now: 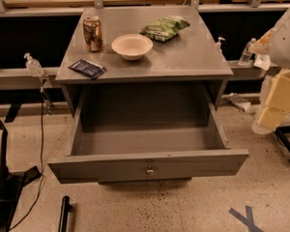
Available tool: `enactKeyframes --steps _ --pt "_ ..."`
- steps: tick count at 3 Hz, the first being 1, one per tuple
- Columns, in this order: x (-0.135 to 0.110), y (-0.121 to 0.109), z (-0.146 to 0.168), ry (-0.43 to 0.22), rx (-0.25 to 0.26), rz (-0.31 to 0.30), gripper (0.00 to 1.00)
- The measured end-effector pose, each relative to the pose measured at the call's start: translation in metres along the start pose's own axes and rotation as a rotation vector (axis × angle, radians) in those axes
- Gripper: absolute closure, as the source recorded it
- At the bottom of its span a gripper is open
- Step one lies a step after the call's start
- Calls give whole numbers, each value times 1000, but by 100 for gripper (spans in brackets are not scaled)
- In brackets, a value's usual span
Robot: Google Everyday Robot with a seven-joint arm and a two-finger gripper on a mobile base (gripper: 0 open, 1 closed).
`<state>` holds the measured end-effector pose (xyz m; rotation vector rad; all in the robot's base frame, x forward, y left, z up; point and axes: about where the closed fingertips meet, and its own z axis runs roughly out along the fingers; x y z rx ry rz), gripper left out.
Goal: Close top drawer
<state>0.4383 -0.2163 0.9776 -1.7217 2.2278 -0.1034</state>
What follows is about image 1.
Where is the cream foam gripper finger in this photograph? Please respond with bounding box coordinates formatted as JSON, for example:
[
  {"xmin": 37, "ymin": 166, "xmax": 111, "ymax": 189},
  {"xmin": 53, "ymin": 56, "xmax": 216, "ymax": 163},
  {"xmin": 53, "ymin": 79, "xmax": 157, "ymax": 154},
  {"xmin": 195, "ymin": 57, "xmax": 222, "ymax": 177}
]
[{"xmin": 251, "ymin": 70, "xmax": 290, "ymax": 134}]

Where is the grey top drawer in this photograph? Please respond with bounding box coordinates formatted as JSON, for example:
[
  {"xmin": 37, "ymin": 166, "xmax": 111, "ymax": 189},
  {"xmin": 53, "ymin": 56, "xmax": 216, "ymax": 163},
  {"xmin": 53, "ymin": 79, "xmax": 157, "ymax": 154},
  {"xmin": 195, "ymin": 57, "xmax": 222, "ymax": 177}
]
[{"xmin": 48, "ymin": 83, "xmax": 248, "ymax": 183}]

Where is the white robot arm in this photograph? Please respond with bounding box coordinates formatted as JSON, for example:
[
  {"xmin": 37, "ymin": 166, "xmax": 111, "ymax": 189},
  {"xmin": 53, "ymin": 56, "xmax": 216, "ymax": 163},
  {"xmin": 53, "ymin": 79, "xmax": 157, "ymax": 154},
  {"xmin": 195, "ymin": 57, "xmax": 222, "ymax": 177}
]
[{"xmin": 249, "ymin": 8, "xmax": 290, "ymax": 134}]

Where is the grey drawer cabinet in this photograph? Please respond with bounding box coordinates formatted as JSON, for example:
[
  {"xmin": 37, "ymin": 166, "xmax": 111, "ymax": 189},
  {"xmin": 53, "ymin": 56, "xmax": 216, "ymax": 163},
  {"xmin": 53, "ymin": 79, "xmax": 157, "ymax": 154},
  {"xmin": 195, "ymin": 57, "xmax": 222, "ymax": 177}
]
[{"xmin": 55, "ymin": 5, "xmax": 234, "ymax": 186}]

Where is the white paper packet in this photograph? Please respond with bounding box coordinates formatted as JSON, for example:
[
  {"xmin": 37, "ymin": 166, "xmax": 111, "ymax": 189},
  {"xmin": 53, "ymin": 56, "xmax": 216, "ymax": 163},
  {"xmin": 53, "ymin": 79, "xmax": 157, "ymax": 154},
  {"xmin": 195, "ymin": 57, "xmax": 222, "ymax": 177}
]
[{"xmin": 253, "ymin": 54, "xmax": 271, "ymax": 71}]

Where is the clear water bottle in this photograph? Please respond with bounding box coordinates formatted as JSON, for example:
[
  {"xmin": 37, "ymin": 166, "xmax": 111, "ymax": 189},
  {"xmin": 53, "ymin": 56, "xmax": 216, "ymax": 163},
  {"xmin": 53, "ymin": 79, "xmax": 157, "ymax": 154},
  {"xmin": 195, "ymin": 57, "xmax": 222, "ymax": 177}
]
[{"xmin": 238, "ymin": 38, "xmax": 256, "ymax": 66}]

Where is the small white pump bottle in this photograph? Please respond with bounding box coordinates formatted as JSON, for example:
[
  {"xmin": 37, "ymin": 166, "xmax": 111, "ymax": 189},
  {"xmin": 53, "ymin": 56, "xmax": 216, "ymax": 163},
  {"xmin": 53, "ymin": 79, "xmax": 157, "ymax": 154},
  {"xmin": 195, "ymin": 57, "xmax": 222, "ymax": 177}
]
[{"xmin": 216, "ymin": 37, "xmax": 225, "ymax": 53}]

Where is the green chip bag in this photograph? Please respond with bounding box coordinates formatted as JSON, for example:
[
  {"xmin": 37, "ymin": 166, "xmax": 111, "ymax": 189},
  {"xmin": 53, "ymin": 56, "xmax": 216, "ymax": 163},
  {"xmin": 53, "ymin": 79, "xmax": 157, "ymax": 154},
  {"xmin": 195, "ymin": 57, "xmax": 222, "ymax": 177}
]
[{"xmin": 140, "ymin": 15, "xmax": 190, "ymax": 42}]

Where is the white bowl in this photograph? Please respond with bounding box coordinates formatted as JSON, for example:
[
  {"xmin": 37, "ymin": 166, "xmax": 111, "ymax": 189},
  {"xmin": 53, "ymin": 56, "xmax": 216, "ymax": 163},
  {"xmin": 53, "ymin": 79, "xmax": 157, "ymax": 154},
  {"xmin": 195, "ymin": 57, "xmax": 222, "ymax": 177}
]
[{"xmin": 111, "ymin": 34, "xmax": 153, "ymax": 61}]

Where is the dark blue snack packet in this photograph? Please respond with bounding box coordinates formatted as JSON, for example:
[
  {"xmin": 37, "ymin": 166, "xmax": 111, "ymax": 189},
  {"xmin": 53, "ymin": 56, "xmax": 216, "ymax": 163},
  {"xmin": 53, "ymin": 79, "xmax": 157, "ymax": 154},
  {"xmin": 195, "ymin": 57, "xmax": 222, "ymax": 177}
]
[{"xmin": 69, "ymin": 59, "xmax": 107, "ymax": 80}]

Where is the brown soda can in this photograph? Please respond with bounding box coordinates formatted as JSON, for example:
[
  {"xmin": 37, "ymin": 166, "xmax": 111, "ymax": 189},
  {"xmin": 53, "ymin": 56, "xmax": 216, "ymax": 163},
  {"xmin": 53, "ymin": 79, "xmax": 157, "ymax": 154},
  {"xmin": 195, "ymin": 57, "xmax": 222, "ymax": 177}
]
[{"xmin": 83, "ymin": 15, "xmax": 103, "ymax": 52}]

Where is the black bar on floor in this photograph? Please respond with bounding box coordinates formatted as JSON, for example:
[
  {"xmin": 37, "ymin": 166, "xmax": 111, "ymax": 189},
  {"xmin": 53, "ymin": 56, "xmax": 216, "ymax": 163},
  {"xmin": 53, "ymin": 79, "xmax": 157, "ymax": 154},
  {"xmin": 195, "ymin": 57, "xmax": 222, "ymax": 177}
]
[{"xmin": 58, "ymin": 195, "xmax": 72, "ymax": 232}]

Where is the left sanitizer pump bottle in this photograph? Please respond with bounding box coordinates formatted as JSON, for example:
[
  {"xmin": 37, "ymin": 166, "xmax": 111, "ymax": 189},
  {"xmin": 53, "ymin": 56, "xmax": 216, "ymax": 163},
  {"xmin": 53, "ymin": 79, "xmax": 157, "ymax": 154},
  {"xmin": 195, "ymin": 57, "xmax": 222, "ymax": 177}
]
[{"xmin": 24, "ymin": 53, "xmax": 44, "ymax": 77}]

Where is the black stand base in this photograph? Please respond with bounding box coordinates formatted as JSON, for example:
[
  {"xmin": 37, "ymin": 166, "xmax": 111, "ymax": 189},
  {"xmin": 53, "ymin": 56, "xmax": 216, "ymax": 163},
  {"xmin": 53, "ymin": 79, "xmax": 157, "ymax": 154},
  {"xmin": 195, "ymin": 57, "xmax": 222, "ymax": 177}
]
[{"xmin": 0, "ymin": 120, "xmax": 42, "ymax": 232}]

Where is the black floor cable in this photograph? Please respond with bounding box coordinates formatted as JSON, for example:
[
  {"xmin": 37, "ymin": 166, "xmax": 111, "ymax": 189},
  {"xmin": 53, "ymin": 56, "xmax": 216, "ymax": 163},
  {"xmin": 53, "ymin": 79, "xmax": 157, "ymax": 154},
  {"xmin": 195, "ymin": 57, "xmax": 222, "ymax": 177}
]
[{"xmin": 9, "ymin": 86, "xmax": 46, "ymax": 232}]

